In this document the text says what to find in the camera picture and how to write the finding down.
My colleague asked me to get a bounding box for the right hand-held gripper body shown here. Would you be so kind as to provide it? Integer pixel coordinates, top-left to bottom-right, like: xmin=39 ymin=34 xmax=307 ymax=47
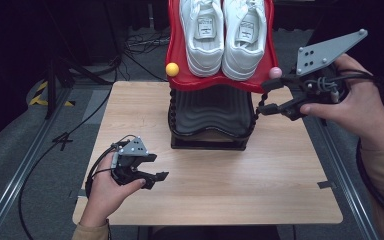
xmin=283 ymin=29 xmax=369 ymax=121

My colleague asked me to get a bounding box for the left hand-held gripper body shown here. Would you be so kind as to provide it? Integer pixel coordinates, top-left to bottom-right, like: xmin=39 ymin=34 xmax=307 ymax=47
xmin=111 ymin=136 xmax=150 ymax=186

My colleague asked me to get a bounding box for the white sneaker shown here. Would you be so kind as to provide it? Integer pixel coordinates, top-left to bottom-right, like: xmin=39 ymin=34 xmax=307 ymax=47
xmin=221 ymin=0 xmax=268 ymax=82
xmin=179 ymin=0 xmax=225 ymax=78

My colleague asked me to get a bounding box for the red and black shoe rack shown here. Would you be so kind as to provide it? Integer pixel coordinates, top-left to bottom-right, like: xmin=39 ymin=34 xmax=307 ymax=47
xmin=164 ymin=0 xmax=284 ymax=151

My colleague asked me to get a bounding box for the person's left hand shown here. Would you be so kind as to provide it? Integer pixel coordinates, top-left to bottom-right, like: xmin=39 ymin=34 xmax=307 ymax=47
xmin=79 ymin=152 xmax=147 ymax=226

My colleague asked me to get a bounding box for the person's right hand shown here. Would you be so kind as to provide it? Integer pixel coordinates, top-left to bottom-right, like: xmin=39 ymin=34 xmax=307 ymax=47
xmin=300 ymin=53 xmax=384 ymax=151

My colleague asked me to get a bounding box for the black floor tape mark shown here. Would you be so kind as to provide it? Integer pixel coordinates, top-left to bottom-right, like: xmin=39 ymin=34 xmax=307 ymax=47
xmin=51 ymin=132 xmax=75 ymax=152

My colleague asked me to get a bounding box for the small black tape piece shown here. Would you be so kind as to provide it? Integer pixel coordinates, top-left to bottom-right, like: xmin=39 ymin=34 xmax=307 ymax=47
xmin=317 ymin=180 xmax=337 ymax=190

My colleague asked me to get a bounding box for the yellow and black floor tape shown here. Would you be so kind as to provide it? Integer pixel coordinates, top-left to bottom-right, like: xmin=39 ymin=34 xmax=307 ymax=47
xmin=29 ymin=81 xmax=76 ymax=108

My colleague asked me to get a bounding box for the right hand-held gripper cable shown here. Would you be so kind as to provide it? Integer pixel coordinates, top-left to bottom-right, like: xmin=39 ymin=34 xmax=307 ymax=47
xmin=314 ymin=68 xmax=384 ymax=228

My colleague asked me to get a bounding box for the long black floor cable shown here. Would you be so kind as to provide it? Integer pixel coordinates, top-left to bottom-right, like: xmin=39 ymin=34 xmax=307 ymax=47
xmin=17 ymin=56 xmax=123 ymax=240

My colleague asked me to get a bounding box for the aluminium floor rail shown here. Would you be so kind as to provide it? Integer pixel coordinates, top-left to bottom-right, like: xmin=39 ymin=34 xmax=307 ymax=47
xmin=0 ymin=87 xmax=75 ymax=240
xmin=302 ymin=114 xmax=381 ymax=240

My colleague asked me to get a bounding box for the bundle of floor cables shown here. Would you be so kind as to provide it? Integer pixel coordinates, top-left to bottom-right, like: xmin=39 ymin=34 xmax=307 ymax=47
xmin=123 ymin=27 xmax=172 ymax=55

